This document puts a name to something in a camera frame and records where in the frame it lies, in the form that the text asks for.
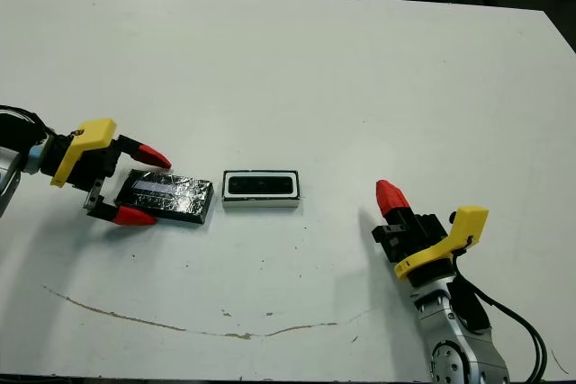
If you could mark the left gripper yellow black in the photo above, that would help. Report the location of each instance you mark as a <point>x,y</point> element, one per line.
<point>76,154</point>

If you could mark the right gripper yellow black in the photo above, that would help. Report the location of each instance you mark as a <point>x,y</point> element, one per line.
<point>427,240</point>

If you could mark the white camera box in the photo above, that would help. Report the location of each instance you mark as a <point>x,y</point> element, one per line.
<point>261,203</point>

